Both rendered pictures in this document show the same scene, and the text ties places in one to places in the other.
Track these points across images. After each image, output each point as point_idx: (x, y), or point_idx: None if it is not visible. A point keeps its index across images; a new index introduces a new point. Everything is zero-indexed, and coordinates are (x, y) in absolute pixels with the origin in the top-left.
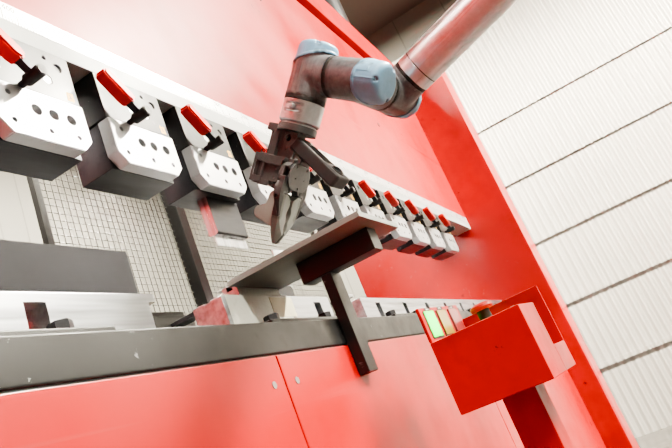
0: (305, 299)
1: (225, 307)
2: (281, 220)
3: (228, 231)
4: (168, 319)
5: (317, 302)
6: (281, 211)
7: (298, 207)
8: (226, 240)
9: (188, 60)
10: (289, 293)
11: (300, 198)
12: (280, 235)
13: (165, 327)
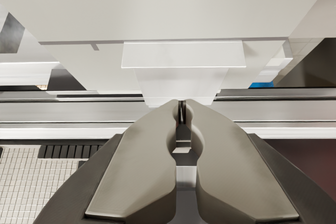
0: (40, 57)
1: (288, 41)
2: (221, 124)
3: (181, 194)
4: (176, 136)
5: (0, 54)
6: (246, 145)
7: (108, 171)
8: (182, 178)
9: None
10: (65, 77)
11: (90, 219)
12: (193, 100)
13: (183, 128)
